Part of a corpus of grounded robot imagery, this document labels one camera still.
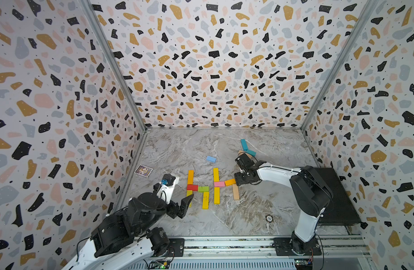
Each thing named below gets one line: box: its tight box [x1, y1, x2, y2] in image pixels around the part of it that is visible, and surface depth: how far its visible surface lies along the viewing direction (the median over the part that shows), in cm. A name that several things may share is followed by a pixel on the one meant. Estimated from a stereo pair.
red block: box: [186, 184, 199, 192], surface depth 95 cm
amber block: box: [224, 178, 237, 187], surface depth 96 cm
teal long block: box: [240, 138, 249, 151], surface depth 116 cm
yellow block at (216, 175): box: [213, 167, 220, 183], surface depth 99 cm
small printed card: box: [133, 164, 153, 178], surface depth 99 cm
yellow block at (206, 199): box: [202, 191, 210, 210], surface depth 89 cm
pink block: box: [213, 181, 226, 188], surface depth 95 cm
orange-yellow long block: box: [187, 169, 195, 186], surface depth 98 cm
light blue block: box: [206, 155, 217, 164], surface depth 108 cm
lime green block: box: [198, 185, 210, 193], surface depth 94 cm
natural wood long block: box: [232, 183, 240, 201], surface depth 92 cm
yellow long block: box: [213, 186, 221, 205], surface depth 91 cm
